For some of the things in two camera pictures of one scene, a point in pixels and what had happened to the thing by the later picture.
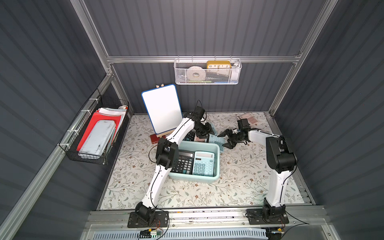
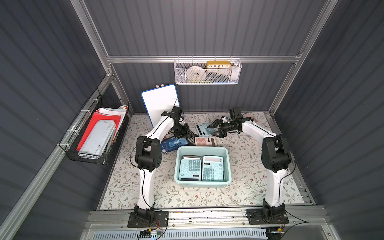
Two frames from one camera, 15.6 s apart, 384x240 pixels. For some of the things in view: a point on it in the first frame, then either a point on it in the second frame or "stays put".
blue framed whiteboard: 163,107 stays put
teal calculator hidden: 220,141 to 190,170
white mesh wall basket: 204,71 stays put
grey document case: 98,139 stays put
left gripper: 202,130 to 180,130
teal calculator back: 203,163 to 213,168
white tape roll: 196,73 stays put
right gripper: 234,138 to 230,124
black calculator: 190,137 stays put
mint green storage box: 199,146 to 225,151
